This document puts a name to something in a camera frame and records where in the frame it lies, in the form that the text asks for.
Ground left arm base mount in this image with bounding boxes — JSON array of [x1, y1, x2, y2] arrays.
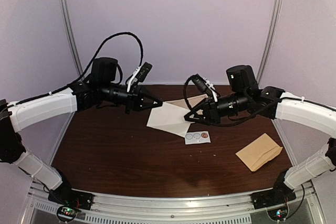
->
[[48, 190, 93, 210]]

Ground right small circuit board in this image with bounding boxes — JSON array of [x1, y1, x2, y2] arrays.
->
[[267, 206, 289, 222]]

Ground small circuit board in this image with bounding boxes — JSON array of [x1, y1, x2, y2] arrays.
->
[[267, 206, 289, 222], [56, 206, 80, 222]]

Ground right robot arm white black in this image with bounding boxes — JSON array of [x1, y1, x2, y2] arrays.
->
[[183, 65, 335, 204]]

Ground front aluminium rail base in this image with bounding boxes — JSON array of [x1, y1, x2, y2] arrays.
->
[[18, 184, 326, 223]]

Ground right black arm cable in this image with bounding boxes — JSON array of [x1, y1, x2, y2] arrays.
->
[[183, 73, 208, 114]]

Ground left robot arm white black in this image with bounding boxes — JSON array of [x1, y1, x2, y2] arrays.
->
[[1, 57, 163, 205]]

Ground white sticker sheet with seal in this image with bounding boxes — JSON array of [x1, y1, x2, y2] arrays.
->
[[184, 131, 211, 145]]

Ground left aluminium frame post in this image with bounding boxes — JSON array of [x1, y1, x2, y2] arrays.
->
[[59, 0, 85, 81]]

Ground brown kraft envelope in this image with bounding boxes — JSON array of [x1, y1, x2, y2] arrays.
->
[[236, 133, 283, 172]]

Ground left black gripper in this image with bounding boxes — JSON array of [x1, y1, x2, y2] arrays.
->
[[100, 82, 163, 115]]

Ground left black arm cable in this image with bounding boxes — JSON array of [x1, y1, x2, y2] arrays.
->
[[78, 31, 145, 86]]

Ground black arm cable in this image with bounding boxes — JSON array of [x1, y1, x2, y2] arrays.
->
[[78, 31, 145, 86], [183, 73, 208, 114]]

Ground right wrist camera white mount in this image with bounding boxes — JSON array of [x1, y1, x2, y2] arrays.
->
[[192, 74, 220, 102]]

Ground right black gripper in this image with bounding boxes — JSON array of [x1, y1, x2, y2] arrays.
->
[[184, 90, 250, 126]]

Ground left small circuit board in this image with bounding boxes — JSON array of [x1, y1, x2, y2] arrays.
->
[[56, 206, 80, 222]]

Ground cream letter paper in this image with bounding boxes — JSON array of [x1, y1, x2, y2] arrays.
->
[[180, 94, 208, 109], [146, 102, 191, 137]]

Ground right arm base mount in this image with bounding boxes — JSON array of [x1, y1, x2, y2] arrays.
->
[[251, 190, 297, 209]]

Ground aluminium frame post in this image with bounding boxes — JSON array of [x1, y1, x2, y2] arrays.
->
[[256, 0, 284, 83], [59, 0, 85, 81]]

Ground right aluminium frame post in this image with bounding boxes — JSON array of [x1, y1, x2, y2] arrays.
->
[[256, 0, 284, 83]]

